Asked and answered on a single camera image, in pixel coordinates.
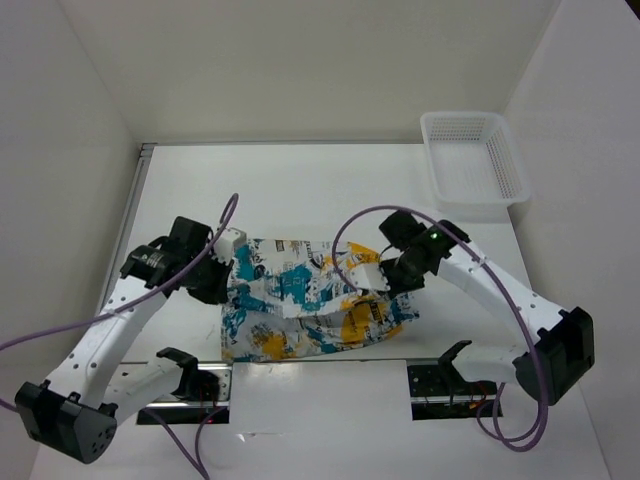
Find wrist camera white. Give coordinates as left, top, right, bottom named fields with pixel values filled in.
left=213, top=228, right=247, bottom=265
left=347, top=263, right=390, bottom=296

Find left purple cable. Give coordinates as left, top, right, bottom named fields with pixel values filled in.
left=0, top=192, right=240, bottom=480

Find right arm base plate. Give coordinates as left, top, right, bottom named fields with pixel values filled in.
left=406, top=361, right=497, bottom=421

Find printed white shorts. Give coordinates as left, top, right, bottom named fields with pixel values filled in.
left=221, top=238, right=420, bottom=363

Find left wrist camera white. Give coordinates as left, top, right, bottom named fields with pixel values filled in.
left=213, top=228, right=247, bottom=265

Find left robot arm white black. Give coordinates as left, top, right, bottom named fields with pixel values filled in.
left=15, top=217, right=246, bottom=464

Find purple cable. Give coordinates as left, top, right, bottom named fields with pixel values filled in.
left=0, top=192, right=240, bottom=480
left=331, top=204, right=547, bottom=454

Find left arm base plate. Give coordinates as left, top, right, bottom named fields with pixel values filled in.
left=135, top=363, right=232, bottom=426

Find white plastic basket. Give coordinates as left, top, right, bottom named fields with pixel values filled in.
left=420, top=111, right=531, bottom=219

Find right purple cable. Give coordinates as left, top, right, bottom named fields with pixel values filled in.
left=331, top=204, right=547, bottom=454

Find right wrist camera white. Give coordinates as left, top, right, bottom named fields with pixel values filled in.
left=347, top=263, right=390, bottom=296

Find aluminium table edge rail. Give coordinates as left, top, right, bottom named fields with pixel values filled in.
left=95, top=143, right=157, bottom=316

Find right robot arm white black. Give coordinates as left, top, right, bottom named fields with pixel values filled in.
left=379, top=211, right=595, bottom=406

